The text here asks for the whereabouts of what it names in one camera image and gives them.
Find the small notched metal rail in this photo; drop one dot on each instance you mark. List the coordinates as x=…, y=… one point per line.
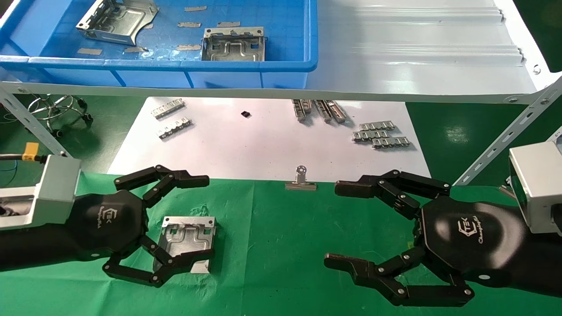
x=308, y=105
x=174, y=128
x=337, y=111
x=167, y=108
x=323, y=111
x=376, y=126
x=299, y=109
x=369, y=136
x=391, y=142

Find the green table cloth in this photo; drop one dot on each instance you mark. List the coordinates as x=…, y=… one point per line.
x=272, y=245

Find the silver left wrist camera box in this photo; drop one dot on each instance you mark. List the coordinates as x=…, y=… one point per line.
x=57, y=188

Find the perforated metal frame strut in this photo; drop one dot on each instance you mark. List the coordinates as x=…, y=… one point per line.
x=35, y=125
x=505, y=136

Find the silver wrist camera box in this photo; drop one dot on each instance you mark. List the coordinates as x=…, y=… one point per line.
x=57, y=188
x=538, y=184

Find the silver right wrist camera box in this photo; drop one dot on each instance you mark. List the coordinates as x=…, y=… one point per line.
x=538, y=184

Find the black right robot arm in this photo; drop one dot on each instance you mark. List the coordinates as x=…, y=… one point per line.
x=542, y=259

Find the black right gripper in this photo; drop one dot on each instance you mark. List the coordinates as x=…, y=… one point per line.
x=470, y=237

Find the stamped sheet metal bracket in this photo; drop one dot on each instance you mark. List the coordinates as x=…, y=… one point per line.
x=118, y=22
x=232, y=46
x=189, y=237

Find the silver binder clip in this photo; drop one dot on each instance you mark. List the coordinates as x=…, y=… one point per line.
x=300, y=185

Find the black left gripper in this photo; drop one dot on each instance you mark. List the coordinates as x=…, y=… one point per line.
x=109, y=224

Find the blue plastic bin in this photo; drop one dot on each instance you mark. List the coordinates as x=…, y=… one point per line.
x=285, y=44

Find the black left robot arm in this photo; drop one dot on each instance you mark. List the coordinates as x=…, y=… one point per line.
x=35, y=245

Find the chrome stool base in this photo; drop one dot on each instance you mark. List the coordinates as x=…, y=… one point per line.
x=55, y=107

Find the white paper sheet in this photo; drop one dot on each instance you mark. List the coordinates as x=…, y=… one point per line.
x=263, y=145

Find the grey tape strip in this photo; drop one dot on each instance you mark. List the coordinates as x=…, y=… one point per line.
x=228, y=24
x=189, y=24
x=189, y=47
x=89, y=52
x=196, y=8
x=136, y=49

